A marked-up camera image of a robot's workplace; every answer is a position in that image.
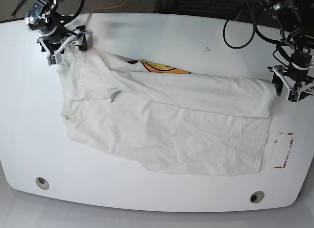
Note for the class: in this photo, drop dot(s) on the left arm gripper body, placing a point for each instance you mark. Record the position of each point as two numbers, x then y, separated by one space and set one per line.
295 47

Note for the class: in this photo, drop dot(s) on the table cable grommet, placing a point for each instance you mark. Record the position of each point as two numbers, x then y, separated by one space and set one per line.
257 197
42 183

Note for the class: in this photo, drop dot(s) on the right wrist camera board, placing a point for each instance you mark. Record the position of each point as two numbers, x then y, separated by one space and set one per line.
52 60

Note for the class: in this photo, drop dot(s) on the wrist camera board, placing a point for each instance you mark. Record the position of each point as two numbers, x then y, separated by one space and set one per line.
293 96
52 60

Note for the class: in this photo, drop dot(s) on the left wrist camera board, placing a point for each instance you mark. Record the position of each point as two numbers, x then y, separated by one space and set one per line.
293 96

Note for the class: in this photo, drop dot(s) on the red tape rectangle marking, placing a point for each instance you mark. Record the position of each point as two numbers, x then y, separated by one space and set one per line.
281 150

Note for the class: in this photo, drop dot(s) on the white printed t-shirt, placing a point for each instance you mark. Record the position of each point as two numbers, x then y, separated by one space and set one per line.
168 122

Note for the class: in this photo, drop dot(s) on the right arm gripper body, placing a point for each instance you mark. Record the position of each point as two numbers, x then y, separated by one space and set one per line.
44 18

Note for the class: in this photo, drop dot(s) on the left table cable grommet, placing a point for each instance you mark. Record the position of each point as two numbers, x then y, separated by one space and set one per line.
42 183

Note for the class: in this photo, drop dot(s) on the right table cable grommet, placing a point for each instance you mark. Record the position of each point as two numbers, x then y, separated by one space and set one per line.
257 197

